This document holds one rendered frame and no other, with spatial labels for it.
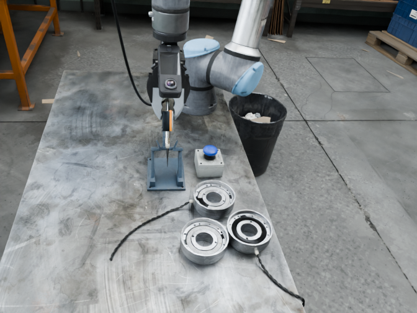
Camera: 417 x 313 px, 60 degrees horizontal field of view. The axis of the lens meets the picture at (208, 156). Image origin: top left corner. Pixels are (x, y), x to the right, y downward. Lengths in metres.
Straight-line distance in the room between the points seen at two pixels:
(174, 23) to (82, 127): 0.55
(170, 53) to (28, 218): 0.49
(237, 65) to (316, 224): 1.22
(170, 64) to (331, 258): 1.46
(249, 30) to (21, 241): 0.81
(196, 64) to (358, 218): 1.43
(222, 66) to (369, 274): 1.31
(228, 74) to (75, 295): 0.73
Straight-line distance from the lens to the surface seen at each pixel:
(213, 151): 0.97
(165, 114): 0.85
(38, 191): 1.00
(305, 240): 2.01
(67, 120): 1.23
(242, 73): 1.11
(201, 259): 0.79
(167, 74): 0.75
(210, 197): 0.93
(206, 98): 1.24
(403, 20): 4.87
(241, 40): 1.13
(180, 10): 0.76
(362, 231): 2.19
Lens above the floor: 1.47
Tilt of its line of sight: 38 degrees down
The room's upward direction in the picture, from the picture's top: 7 degrees clockwise
